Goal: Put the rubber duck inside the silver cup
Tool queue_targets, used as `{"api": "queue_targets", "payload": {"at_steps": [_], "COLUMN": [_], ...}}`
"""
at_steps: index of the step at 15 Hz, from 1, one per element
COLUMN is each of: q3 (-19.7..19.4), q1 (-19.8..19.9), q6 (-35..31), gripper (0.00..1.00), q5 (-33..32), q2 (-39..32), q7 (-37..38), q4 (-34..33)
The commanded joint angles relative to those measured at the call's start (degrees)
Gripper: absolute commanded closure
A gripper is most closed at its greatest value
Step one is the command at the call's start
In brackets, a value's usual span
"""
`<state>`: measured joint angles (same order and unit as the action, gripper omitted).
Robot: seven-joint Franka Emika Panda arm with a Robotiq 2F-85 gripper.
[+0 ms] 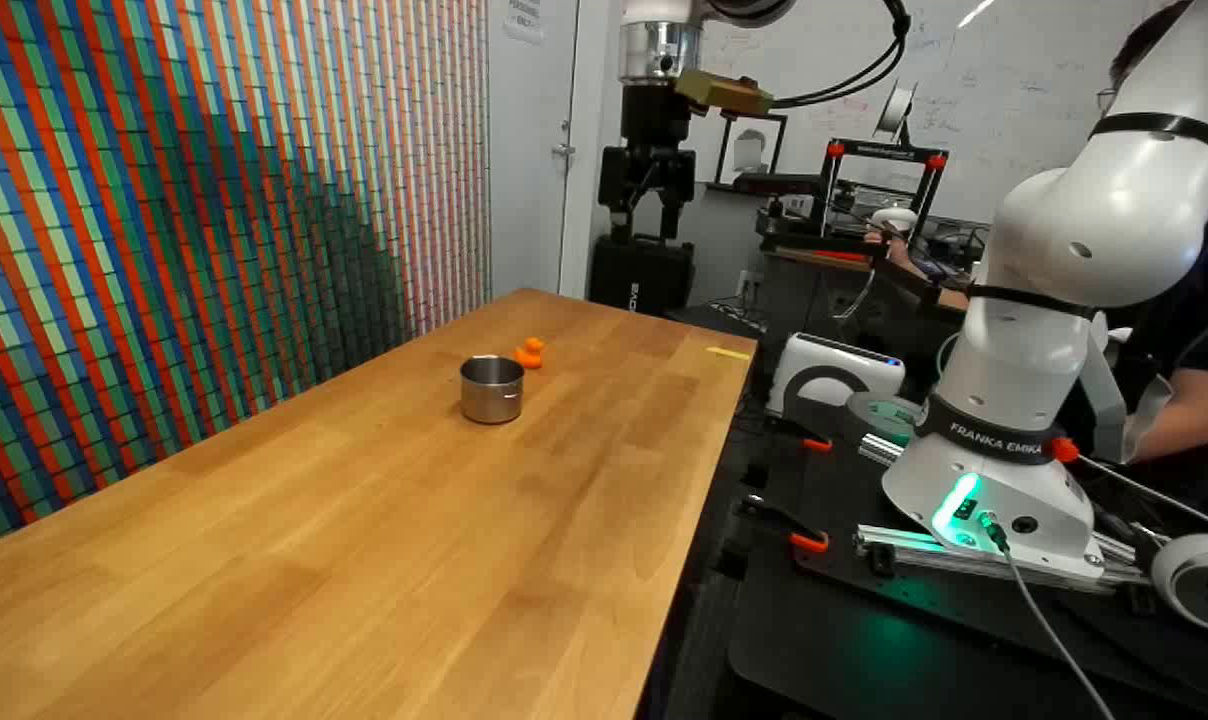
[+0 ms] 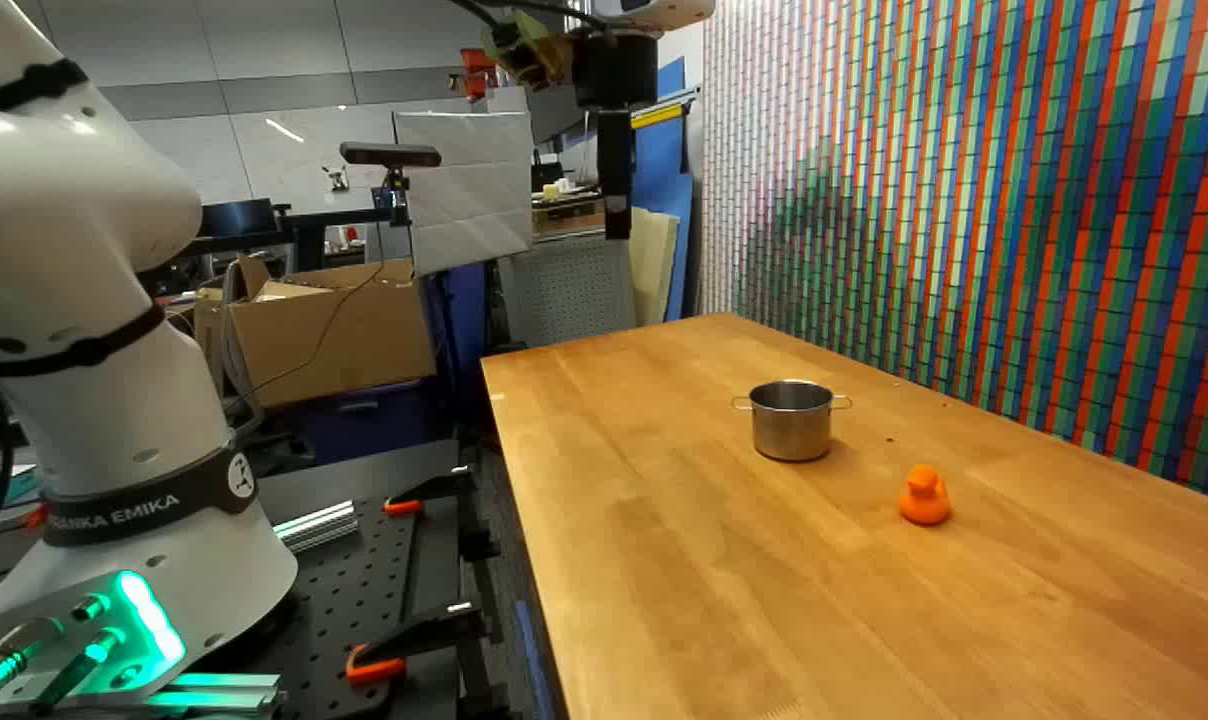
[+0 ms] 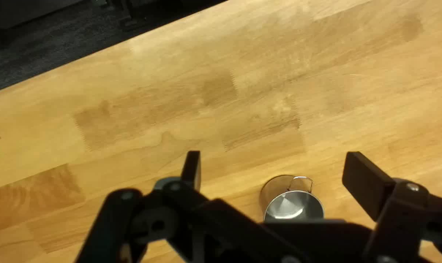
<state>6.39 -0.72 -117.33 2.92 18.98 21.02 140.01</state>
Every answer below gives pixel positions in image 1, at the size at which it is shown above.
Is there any orange rubber duck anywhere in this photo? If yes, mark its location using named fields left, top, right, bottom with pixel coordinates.
left=515, top=336, right=545, bottom=372

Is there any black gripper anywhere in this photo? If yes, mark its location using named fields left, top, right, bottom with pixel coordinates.
left=587, top=77, right=696, bottom=318

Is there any silver metal cup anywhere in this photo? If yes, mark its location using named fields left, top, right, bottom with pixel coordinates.
left=460, top=351, right=525, bottom=424

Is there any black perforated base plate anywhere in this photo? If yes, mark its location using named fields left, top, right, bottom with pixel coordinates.
left=728, top=411, right=1208, bottom=720

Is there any olive wrist camera box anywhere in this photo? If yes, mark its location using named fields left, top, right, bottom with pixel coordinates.
left=676, top=67, right=768, bottom=115

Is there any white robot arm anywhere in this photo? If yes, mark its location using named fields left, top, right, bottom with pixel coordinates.
left=857, top=0, right=1208, bottom=590

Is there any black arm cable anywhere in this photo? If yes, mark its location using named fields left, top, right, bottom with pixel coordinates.
left=762, top=0, right=917, bottom=111

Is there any white grey box device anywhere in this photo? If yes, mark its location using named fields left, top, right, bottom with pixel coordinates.
left=765, top=334, right=906, bottom=416

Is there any orange black clamp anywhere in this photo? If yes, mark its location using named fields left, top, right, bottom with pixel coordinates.
left=765, top=416, right=835, bottom=458
left=744, top=492, right=831, bottom=555

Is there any framed portrait picture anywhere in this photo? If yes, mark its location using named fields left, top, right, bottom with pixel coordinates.
left=717, top=115, right=788, bottom=189

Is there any black orange frame machine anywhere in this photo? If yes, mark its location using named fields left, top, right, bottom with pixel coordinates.
left=818, top=142, right=949, bottom=239

